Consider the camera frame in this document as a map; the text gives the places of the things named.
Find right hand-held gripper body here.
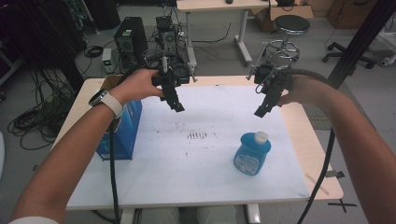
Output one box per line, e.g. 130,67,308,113
247,42,295,103

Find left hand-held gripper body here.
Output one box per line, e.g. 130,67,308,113
151,55,198,89

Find blue bottle with white cap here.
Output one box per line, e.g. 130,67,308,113
233,131,272,176

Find blue cardboard box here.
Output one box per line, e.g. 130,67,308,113
95,74,144,161

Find person's right hand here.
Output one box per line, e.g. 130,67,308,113
276,74,329,108

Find person's left hand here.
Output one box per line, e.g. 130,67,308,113
109,68,166,106

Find grey computer tower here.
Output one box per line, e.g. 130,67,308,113
155,15,180,59

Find black round stool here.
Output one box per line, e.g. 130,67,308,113
262,14,311,64

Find black computer tower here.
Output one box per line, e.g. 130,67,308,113
113,16,149,69

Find wristwatch with white band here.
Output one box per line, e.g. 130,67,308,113
88,89,125,119

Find small white power device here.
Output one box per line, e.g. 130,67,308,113
101,48,114,75

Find black office chair base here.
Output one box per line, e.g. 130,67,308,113
321,41,378,70

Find white table mat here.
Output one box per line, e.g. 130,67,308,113
66,84,311,209

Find white-legged wooden desk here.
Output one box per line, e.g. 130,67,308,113
176,0,278,70

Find pale tape strip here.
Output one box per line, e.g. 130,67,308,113
304,173,331,197

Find black tape piece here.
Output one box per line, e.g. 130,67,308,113
323,170,346,179

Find closed brown cardboard box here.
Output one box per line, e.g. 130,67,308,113
326,0,379,31

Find white table leg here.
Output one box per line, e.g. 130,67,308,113
245,203,262,224
120,208,136,224

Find black tape cross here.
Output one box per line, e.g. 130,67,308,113
327,199,358,214

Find white sleeve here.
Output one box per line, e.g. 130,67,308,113
8,216,60,224

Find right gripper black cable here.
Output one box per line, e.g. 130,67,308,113
281,68,338,224

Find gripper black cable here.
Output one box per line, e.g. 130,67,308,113
281,68,338,224
108,119,122,224

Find coiled black cable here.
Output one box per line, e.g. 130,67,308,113
83,45,105,59

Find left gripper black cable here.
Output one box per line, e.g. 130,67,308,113
108,119,122,224

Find black metal post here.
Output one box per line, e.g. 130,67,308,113
327,0,396,91

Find bundle of black floor cables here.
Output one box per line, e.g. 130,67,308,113
7,66,79,151

